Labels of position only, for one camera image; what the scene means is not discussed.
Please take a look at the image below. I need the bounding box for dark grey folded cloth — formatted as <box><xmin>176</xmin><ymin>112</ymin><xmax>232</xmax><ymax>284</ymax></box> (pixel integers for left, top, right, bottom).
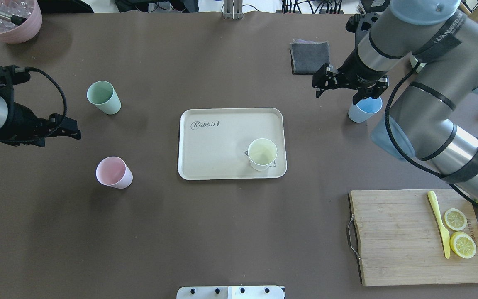
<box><xmin>290</xmin><ymin>39</ymin><xmax>330</xmax><ymax>75</ymax></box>

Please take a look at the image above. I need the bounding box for yellow plastic knife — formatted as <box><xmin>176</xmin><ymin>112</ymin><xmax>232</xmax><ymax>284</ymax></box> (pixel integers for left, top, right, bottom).
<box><xmin>427</xmin><ymin>190</ymin><xmax>451</xmax><ymax>259</ymax></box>

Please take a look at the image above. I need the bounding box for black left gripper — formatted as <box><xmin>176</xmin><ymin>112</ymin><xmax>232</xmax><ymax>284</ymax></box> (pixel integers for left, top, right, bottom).
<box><xmin>2</xmin><ymin>103</ymin><xmax>81</xmax><ymax>147</ymax></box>

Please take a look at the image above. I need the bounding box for pink cup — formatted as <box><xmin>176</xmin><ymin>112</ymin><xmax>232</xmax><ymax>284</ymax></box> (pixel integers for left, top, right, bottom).
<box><xmin>95</xmin><ymin>156</ymin><xmax>133</xmax><ymax>189</ymax></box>

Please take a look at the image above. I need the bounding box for mint green cup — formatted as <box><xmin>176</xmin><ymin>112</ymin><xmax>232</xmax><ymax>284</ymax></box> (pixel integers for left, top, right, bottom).
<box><xmin>86</xmin><ymin>80</ymin><xmax>122</xmax><ymax>115</ymax></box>

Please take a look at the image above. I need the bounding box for light blue cup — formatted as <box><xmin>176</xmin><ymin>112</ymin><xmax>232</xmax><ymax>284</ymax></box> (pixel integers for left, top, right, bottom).
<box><xmin>348</xmin><ymin>97</ymin><xmax>383</xmax><ymax>123</ymax></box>

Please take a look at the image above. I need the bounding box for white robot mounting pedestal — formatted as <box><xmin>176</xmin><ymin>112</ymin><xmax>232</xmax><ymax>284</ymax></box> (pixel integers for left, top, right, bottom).
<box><xmin>176</xmin><ymin>285</ymin><xmax>286</xmax><ymax>299</ymax></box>

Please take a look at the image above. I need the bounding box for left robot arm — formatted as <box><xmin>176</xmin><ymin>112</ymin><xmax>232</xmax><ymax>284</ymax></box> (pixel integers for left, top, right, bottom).
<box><xmin>0</xmin><ymin>96</ymin><xmax>81</xmax><ymax>147</ymax></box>

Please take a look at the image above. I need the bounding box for pink bowl with ice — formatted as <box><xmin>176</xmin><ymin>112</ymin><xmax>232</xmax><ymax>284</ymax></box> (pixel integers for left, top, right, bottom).
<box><xmin>0</xmin><ymin>0</ymin><xmax>42</xmax><ymax>44</ymax></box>

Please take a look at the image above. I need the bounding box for aluminium frame post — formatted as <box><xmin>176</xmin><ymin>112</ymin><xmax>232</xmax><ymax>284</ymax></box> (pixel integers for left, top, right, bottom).
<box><xmin>222</xmin><ymin>0</ymin><xmax>243</xmax><ymax>20</ymax></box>

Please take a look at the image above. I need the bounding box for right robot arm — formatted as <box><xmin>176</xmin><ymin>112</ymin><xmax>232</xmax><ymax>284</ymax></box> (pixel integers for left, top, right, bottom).
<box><xmin>312</xmin><ymin>0</ymin><xmax>478</xmax><ymax>200</ymax></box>

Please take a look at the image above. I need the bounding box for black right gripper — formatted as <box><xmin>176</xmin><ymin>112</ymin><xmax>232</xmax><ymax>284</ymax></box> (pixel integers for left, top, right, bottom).
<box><xmin>312</xmin><ymin>52</ymin><xmax>388</xmax><ymax>105</ymax></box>

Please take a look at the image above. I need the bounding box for cream rabbit tray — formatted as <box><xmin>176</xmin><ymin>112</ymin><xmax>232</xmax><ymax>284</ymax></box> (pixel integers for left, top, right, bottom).
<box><xmin>178</xmin><ymin>108</ymin><xmax>287</xmax><ymax>180</ymax></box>

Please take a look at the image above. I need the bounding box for pale yellow white cup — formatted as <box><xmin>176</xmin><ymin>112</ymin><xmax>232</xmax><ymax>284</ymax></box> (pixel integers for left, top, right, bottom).
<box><xmin>246</xmin><ymin>138</ymin><xmax>278</xmax><ymax>172</ymax></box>

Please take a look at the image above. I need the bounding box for wooden cutting board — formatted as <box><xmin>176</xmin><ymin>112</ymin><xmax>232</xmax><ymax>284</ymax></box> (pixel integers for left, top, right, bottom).
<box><xmin>349</xmin><ymin>189</ymin><xmax>478</xmax><ymax>287</ymax></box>

